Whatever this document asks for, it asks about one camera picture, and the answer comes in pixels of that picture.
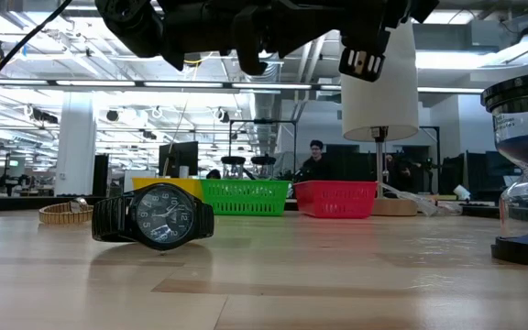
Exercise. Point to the person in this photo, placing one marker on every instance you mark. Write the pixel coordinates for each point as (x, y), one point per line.
(213, 174)
(315, 162)

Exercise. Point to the yellow plastic basket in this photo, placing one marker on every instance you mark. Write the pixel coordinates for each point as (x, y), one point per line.
(186, 185)

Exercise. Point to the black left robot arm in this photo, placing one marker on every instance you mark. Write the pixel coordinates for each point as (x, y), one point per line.
(126, 23)

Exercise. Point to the green plastic basket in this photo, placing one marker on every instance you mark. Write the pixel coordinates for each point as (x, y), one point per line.
(245, 197)

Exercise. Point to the black monitor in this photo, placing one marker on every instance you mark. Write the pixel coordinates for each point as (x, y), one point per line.
(479, 172)
(179, 158)

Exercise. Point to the black metal rack frame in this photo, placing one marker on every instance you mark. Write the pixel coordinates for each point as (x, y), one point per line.
(264, 122)

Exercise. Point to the white shade table lamp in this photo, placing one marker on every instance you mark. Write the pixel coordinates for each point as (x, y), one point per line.
(378, 110)

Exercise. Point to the white paper roll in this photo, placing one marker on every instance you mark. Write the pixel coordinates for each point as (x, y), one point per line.
(462, 192)

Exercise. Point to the black speaker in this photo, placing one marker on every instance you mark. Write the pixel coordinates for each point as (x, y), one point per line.
(100, 174)

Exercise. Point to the black band wristwatch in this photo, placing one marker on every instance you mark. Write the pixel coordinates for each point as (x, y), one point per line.
(163, 215)

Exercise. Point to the blue sand hourglass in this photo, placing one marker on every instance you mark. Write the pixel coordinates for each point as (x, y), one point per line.
(520, 137)

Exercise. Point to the red plastic basket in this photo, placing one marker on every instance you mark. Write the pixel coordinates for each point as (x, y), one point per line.
(335, 199)

